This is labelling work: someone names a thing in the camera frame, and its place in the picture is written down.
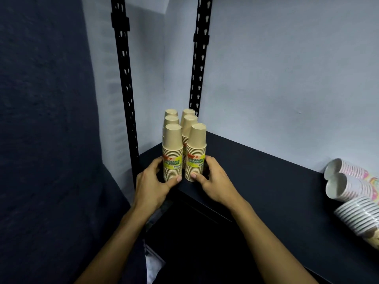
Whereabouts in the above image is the person's left hand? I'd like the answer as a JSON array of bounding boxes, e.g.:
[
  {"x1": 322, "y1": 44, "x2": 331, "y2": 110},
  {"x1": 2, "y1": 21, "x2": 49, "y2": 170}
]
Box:
[{"x1": 133, "y1": 156, "x2": 183, "y2": 216}]

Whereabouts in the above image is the black shelf board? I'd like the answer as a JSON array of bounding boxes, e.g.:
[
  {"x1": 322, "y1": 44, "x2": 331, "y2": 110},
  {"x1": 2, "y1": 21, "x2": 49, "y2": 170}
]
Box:
[{"x1": 137, "y1": 131, "x2": 379, "y2": 284}]

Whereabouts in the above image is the dark blue fabric curtain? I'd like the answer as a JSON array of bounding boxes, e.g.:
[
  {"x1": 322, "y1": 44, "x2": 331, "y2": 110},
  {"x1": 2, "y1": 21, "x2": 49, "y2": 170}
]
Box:
[{"x1": 0, "y1": 0, "x2": 132, "y2": 284}]

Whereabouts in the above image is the cluster of brown cup stacks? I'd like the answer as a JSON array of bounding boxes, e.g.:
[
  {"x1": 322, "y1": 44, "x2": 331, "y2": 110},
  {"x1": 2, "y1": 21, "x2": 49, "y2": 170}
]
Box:
[{"x1": 162, "y1": 108, "x2": 198, "y2": 169}]

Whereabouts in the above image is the brown cup sleeve yellow label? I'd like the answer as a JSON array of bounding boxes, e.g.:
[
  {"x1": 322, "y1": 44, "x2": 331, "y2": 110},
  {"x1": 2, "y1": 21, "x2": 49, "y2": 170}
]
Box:
[
  {"x1": 162, "y1": 123, "x2": 184, "y2": 182},
  {"x1": 185, "y1": 123, "x2": 207, "y2": 182}
]

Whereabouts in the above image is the pink patterned paper cup stack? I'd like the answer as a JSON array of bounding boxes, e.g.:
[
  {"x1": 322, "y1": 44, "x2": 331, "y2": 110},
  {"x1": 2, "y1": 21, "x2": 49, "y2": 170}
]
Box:
[
  {"x1": 324, "y1": 158, "x2": 371, "y2": 181},
  {"x1": 325, "y1": 173, "x2": 379, "y2": 205}
]

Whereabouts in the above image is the white striped paper cup stack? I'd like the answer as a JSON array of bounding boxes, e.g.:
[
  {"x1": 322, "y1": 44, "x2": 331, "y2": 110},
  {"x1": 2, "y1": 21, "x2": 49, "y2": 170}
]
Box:
[{"x1": 334, "y1": 196, "x2": 379, "y2": 250}]

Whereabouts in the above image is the black perforated shelf post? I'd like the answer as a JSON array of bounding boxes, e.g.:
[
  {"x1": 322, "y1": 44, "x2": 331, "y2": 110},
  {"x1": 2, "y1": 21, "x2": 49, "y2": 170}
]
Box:
[
  {"x1": 189, "y1": 0, "x2": 214, "y2": 117},
  {"x1": 110, "y1": 0, "x2": 140, "y2": 188}
]

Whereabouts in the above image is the person's right hand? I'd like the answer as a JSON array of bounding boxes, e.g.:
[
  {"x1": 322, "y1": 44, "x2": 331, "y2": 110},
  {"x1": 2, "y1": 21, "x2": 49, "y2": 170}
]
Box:
[{"x1": 190, "y1": 156, "x2": 246, "y2": 212}]

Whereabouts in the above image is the person's right forearm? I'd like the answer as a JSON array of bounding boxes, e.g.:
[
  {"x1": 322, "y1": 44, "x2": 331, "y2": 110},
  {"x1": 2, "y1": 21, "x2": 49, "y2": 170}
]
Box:
[{"x1": 230, "y1": 199, "x2": 320, "y2": 284}]

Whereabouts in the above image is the person's left forearm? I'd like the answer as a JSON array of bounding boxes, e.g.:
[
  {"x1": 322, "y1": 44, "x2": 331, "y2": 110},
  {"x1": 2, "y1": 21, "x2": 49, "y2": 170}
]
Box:
[{"x1": 74, "y1": 203, "x2": 163, "y2": 284}]

